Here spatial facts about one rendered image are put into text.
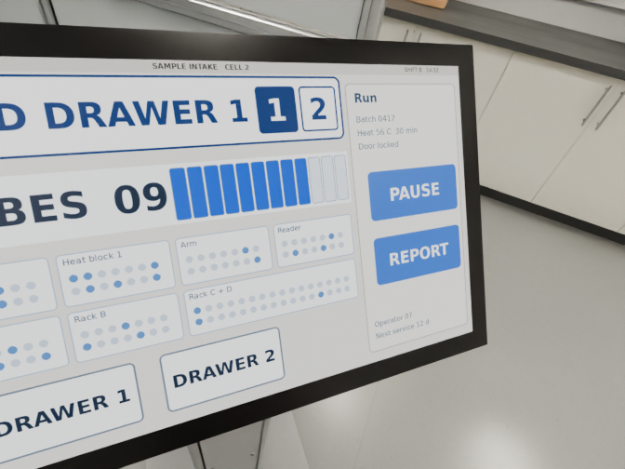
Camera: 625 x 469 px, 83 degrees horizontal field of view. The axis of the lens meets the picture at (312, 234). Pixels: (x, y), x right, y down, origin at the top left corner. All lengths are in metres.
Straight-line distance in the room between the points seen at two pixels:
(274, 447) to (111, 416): 1.00
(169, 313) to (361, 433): 1.15
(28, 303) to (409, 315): 0.30
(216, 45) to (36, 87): 0.12
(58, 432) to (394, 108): 0.36
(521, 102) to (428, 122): 1.94
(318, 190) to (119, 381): 0.21
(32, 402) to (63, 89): 0.21
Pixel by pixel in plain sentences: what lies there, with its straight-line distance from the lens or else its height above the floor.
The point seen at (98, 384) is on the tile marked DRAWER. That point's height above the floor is 1.01.
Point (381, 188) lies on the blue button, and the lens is 0.33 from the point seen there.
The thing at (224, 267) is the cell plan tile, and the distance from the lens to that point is 0.29.
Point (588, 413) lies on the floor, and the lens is 1.87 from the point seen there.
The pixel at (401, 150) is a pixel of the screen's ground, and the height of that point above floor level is 1.13.
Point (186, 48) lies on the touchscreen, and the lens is 0.30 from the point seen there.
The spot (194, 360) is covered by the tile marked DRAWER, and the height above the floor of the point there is 1.01.
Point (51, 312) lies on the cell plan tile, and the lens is 0.30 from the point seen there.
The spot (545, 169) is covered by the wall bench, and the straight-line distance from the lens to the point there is 2.47.
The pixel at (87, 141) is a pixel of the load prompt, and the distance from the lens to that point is 0.29.
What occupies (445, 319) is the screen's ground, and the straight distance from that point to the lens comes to 0.39.
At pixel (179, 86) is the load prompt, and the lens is 0.29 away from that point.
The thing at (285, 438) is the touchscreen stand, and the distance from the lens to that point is 1.30.
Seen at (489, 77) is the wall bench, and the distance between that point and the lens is 2.25.
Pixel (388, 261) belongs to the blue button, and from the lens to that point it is 0.34.
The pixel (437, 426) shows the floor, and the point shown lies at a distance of 1.49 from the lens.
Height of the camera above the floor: 1.29
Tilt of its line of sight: 44 degrees down
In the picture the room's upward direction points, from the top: 12 degrees clockwise
